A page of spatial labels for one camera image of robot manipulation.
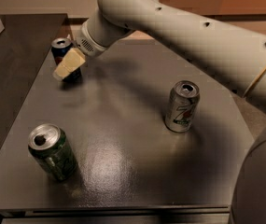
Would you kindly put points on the green soda can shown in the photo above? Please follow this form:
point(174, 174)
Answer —
point(48, 144)

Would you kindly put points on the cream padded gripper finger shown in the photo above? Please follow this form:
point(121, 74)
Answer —
point(72, 60)

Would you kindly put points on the blue Pepsi can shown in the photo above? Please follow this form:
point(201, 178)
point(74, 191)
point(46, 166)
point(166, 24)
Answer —
point(59, 48)

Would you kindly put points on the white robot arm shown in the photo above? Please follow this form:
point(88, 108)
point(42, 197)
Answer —
point(233, 56)

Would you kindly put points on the silver 7up can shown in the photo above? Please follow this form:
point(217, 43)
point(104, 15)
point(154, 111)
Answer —
point(183, 101)

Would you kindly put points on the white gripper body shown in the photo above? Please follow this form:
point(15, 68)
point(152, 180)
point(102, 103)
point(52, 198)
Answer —
point(86, 44)

